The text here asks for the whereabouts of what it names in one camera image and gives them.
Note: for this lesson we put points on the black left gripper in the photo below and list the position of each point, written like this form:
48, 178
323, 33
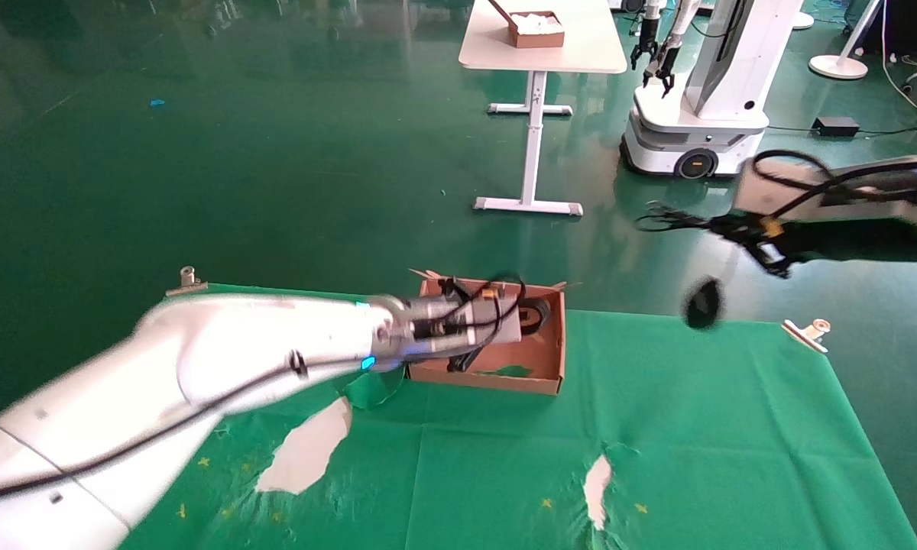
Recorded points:
466, 357

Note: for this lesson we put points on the black background robot gripper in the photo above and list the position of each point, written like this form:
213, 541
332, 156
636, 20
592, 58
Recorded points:
663, 69
643, 50

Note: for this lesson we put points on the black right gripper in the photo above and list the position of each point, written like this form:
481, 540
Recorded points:
856, 241

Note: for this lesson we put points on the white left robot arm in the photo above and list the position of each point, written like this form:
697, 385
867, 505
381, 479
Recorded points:
237, 351

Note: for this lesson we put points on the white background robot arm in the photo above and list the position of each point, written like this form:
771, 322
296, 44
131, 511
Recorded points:
649, 11
682, 19

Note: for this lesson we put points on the open brown cardboard box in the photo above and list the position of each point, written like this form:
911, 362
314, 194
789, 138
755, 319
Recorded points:
539, 359

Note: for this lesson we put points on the small brown cardboard box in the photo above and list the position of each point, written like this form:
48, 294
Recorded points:
536, 40

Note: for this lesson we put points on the white table with metal legs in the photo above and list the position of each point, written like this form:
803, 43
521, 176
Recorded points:
581, 46

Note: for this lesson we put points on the white wheeled background robot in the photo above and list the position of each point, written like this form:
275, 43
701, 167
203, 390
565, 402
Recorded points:
695, 130

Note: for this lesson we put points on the silver binder clip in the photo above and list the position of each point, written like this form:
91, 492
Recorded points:
186, 284
806, 334

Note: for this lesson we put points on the white packing material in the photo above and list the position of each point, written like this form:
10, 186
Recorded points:
536, 23

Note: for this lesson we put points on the black power brick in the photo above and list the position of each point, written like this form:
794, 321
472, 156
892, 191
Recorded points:
836, 127

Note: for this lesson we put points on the white round stand base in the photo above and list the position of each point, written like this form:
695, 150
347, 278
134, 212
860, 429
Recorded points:
801, 21

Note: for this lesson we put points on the white stand with round base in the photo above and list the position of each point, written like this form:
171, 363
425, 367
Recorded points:
839, 67

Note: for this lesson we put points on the green tablecloth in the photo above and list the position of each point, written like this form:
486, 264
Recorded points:
657, 428

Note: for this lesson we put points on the dark cabinet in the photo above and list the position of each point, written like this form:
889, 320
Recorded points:
913, 23

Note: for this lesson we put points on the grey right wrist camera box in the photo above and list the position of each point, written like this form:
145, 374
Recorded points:
764, 191

